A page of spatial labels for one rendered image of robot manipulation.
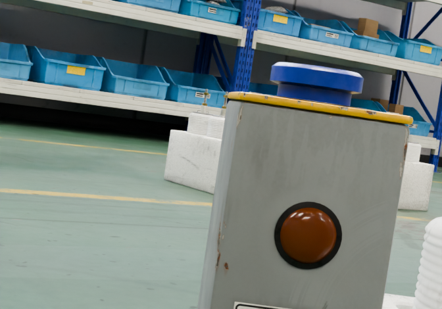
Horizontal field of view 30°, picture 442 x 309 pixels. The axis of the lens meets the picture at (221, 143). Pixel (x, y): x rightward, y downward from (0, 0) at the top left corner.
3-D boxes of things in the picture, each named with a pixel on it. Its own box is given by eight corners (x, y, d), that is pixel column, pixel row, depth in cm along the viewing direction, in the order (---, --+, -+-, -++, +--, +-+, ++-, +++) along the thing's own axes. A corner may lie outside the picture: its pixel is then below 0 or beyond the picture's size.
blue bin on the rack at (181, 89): (141, 96, 554) (145, 65, 553) (190, 102, 574) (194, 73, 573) (175, 102, 512) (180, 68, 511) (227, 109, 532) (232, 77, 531)
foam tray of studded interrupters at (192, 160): (317, 204, 286) (325, 152, 285) (229, 199, 262) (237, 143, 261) (247, 185, 317) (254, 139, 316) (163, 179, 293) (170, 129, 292)
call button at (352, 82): (366, 121, 34) (374, 72, 34) (271, 108, 34) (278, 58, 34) (346, 119, 38) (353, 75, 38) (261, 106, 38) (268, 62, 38)
